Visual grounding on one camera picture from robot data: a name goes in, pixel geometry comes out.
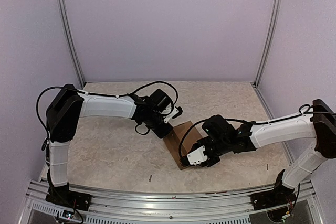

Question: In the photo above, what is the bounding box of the brown cardboard box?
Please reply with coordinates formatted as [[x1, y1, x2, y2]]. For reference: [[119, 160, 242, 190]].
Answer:
[[162, 120, 203, 171]]

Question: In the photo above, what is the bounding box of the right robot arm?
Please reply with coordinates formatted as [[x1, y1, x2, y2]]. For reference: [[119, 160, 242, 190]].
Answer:
[[198, 99, 335, 205]]

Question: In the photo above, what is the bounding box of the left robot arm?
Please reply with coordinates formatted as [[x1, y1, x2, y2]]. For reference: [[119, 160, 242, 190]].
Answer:
[[46, 84, 182, 206]]

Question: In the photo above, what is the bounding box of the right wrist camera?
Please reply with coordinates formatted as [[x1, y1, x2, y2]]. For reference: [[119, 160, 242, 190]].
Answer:
[[180, 145, 208, 167]]

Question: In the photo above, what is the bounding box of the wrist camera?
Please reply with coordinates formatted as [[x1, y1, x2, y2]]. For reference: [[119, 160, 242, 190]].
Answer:
[[180, 145, 208, 167], [163, 106, 183, 123]]

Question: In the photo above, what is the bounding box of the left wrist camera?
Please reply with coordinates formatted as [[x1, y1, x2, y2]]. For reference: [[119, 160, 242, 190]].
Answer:
[[163, 106, 183, 123]]

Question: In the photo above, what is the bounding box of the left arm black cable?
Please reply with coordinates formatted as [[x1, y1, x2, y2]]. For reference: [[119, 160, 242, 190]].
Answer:
[[35, 81, 179, 151]]

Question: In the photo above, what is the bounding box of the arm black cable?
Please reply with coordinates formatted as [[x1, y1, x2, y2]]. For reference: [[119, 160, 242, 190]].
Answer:
[[35, 81, 179, 151], [178, 104, 336, 156]]

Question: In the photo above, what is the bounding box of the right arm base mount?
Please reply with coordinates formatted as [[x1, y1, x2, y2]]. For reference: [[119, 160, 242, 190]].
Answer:
[[250, 190, 296, 211]]

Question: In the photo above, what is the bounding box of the front aluminium rail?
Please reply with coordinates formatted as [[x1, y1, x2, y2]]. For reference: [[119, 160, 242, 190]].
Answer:
[[14, 179, 326, 223]]

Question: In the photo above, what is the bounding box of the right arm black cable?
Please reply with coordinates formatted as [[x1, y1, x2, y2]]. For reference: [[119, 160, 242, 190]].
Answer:
[[178, 104, 336, 156]]

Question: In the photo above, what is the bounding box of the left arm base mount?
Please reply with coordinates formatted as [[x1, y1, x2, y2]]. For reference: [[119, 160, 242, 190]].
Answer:
[[45, 191, 92, 211]]

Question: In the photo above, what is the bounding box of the left aluminium frame post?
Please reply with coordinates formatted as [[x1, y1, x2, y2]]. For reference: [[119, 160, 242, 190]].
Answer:
[[57, 0, 86, 88]]

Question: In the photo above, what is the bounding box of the aluminium frame post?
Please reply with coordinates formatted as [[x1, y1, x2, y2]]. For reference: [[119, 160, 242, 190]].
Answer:
[[57, 0, 86, 88], [253, 0, 281, 89]]

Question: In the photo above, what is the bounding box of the right aluminium frame post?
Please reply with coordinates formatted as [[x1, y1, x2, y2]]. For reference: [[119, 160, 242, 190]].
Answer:
[[253, 0, 281, 89]]

